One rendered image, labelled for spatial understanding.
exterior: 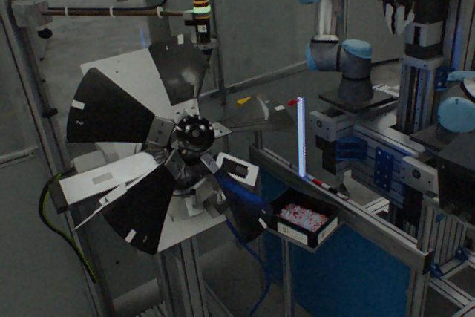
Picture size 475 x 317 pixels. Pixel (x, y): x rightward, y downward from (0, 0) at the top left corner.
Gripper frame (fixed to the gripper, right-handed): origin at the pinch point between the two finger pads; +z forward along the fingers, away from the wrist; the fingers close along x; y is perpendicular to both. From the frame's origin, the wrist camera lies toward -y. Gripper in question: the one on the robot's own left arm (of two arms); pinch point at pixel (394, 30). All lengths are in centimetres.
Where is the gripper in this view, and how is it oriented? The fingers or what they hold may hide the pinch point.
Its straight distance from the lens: 145.0
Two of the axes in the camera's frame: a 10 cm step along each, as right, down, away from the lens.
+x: -5.5, -3.5, 7.6
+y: 8.3, -3.2, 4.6
